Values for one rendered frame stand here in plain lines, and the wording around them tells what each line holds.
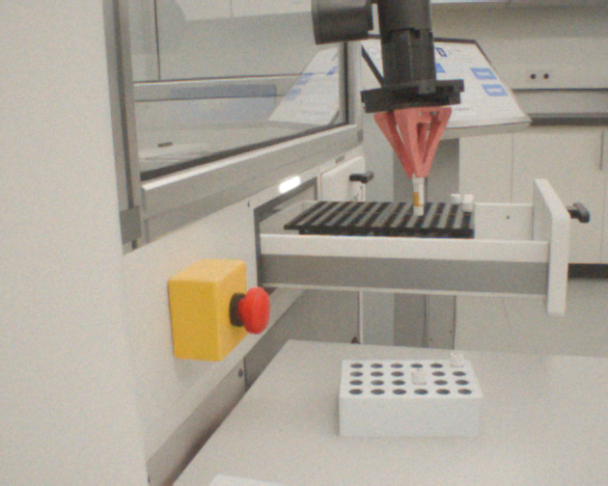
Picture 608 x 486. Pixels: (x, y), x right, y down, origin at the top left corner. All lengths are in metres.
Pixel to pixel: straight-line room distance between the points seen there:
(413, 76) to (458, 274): 0.22
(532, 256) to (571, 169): 3.07
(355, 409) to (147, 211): 0.24
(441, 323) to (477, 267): 1.20
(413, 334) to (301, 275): 1.15
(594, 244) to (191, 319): 3.45
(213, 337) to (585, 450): 0.32
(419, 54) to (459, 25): 3.70
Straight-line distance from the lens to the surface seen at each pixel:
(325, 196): 1.05
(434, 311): 1.89
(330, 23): 0.72
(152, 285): 0.53
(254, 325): 0.55
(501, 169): 3.75
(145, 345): 0.53
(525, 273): 0.73
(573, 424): 0.65
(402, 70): 0.71
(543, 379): 0.73
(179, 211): 0.56
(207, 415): 0.69
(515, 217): 0.97
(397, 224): 0.79
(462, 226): 0.78
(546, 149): 3.76
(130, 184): 0.50
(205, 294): 0.54
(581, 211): 0.83
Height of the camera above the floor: 1.05
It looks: 13 degrees down
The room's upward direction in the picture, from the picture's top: 2 degrees counter-clockwise
